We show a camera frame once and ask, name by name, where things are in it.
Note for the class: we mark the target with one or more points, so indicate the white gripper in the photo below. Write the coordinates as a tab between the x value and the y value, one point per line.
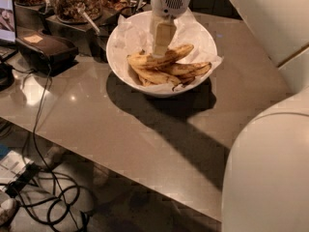
168	2

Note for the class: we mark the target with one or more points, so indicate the spotted yellow banana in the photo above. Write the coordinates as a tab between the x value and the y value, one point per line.
188	70
149	61
154	77

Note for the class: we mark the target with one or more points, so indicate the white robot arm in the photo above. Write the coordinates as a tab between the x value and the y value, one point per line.
266	181

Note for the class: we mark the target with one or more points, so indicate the white paper bowl liner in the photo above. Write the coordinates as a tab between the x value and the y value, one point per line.
135	33

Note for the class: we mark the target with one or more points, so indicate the white bowl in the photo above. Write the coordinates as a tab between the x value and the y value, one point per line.
161	89

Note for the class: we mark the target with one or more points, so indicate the dark jar stand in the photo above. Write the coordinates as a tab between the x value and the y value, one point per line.
41	18

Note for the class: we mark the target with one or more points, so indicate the glass jar of nuts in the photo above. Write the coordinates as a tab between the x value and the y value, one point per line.
69	11

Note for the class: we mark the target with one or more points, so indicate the dark brown pouch case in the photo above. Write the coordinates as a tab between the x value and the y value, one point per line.
47	54

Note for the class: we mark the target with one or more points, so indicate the laptop screen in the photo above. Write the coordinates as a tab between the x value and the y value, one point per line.
7	22

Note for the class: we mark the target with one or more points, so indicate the papers on floor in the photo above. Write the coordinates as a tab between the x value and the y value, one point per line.
15	171

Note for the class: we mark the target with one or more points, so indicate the white scoop handle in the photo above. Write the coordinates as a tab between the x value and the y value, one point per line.
89	20

